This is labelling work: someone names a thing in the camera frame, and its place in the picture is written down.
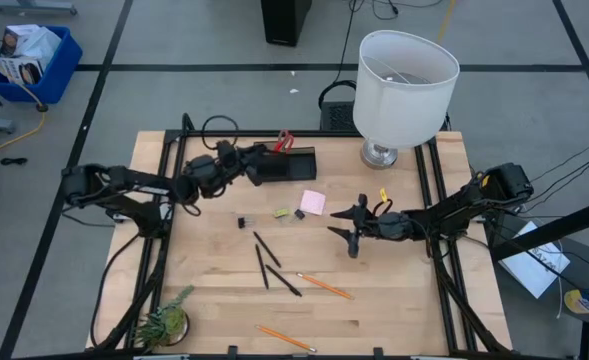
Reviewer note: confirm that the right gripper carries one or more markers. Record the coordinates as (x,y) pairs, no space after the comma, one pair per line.
(391,226)

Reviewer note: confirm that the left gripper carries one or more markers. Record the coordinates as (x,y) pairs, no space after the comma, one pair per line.
(234,160)

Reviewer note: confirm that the black mesh desk organizer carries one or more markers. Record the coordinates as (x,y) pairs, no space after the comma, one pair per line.
(294,167)

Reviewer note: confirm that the pink sticky note pad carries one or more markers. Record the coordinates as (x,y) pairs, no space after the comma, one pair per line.
(313,202)

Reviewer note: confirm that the black binder clip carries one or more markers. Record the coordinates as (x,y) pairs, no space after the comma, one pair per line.
(299,214)
(242,222)

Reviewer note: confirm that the yellow-green eraser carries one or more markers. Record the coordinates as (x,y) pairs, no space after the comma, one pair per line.
(281,212)

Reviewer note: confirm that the orange pencil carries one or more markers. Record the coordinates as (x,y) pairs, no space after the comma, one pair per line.
(325,286)
(285,338)

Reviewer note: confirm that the black pen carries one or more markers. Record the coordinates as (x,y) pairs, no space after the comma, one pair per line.
(266,249)
(261,266)
(283,280)

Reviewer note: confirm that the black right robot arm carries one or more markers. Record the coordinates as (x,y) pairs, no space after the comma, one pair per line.
(449,210)

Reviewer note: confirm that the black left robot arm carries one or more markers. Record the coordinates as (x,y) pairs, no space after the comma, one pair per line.
(139,181)

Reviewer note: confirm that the black mesh box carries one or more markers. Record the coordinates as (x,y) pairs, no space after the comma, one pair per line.
(336,117)

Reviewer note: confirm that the white shade table lamp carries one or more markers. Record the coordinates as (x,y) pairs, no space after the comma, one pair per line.
(404,100)

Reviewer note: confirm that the yellow plug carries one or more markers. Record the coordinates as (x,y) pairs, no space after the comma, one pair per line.
(484,181)

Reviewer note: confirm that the black computer tower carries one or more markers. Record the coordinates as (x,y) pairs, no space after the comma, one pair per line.
(285,22)

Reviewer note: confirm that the green potted plant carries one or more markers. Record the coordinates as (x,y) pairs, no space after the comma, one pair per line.
(166,322)

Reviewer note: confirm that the white paper sheet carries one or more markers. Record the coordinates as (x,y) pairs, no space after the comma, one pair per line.
(534,272)

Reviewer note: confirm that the black stand beam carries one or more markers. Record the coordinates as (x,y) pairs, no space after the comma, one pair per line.
(549,231)

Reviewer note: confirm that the blue plastic bin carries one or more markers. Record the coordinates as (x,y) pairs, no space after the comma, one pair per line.
(59,75)

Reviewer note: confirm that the yellow and blue disc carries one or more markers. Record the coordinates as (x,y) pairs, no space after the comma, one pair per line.
(576,302)

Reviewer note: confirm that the printed cardboard box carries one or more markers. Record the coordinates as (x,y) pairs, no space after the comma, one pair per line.
(21,70)

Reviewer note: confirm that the black metal table frame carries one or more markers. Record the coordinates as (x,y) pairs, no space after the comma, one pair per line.
(254,133)

